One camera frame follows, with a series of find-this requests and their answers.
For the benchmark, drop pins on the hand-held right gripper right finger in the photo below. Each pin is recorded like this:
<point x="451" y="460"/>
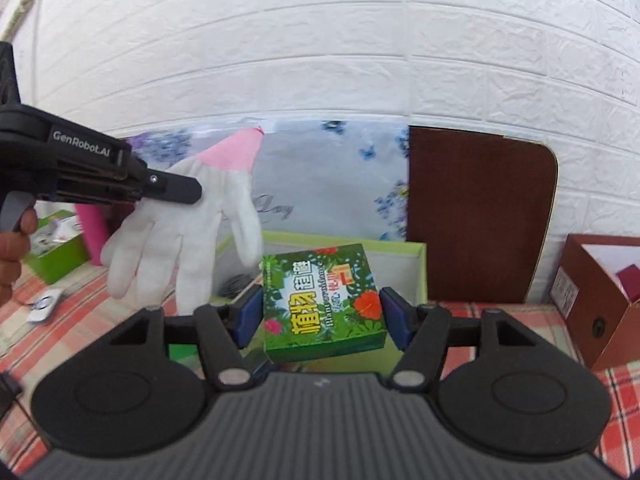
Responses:
<point x="395" y="320"/>

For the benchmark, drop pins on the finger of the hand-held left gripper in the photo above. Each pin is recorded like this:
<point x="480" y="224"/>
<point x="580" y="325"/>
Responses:
<point x="175" y="189"/>

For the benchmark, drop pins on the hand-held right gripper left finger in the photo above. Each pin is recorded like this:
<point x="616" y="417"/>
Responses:
<point x="247" y="320"/>

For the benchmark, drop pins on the light green cardboard box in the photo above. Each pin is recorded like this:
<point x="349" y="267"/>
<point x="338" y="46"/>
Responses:
<point x="400" y="270"/>

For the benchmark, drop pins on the pink-cuffed white glove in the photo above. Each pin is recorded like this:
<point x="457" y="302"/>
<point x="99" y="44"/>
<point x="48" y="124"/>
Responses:
<point x="190" y="240"/>

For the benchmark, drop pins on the green floral box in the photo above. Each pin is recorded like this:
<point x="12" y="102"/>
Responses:
<point x="320" y="310"/>

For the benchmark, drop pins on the person's left hand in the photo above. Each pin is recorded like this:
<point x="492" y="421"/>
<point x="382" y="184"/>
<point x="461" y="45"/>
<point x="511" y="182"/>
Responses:
<point x="10" y="260"/>

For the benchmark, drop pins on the pink insulated bottle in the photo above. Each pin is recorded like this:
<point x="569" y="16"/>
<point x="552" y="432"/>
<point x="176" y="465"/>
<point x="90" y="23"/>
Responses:
<point x="92" y="235"/>

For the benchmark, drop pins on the dark green cardboard box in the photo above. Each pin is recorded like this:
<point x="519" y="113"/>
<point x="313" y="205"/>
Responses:
<point x="55" y="265"/>

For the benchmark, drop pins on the brown wooden board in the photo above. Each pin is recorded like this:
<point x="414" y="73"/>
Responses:
<point x="475" y="220"/>

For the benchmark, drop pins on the white round-marked device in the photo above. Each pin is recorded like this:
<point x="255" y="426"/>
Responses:
<point x="42" y="307"/>

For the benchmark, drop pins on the brown shoe box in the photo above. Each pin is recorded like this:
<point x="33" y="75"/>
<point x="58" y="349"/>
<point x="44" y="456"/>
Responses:
<point x="590" y="320"/>

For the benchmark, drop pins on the plaid tablecloth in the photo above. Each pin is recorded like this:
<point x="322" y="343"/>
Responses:
<point x="620" y="410"/>

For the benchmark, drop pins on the floral wall poster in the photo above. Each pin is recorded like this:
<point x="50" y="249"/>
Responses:
<point x="325" y="185"/>

